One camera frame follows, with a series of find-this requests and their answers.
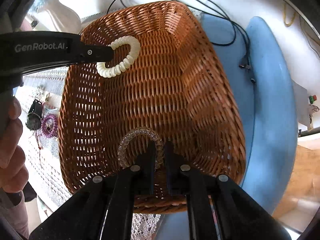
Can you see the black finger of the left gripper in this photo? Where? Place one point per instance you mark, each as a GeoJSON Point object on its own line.
{"type": "Point", "coordinates": [94, 53]}

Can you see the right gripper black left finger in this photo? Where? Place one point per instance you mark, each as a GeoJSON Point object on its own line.
{"type": "Point", "coordinates": [142, 173]}

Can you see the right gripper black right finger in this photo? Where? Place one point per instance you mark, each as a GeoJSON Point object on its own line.
{"type": "Point", "coordinates": [180, 176]}

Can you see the white ribbed vase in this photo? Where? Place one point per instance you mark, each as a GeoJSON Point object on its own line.
{"type": "Point", "coordinates": [57, 17]}

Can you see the blue oval tray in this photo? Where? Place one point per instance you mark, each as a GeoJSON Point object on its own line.
{"type": "Point", "coordinates": [220, 207]}

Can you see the striped woven placemat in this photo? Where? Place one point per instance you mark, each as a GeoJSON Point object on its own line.
{"type": "Point", "coordinates": [41, 147]}

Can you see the person's left hand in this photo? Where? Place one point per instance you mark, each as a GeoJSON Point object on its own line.
{"type": "Point", "coordinates": [14, 174]}

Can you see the black hair clip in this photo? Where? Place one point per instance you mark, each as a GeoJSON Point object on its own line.
{"type": "Point", "coordinates": [34, 116]}

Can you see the brown wicker basket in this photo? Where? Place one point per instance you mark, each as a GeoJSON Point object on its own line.
{"type": "Point", "coordinates": [177, 87]}

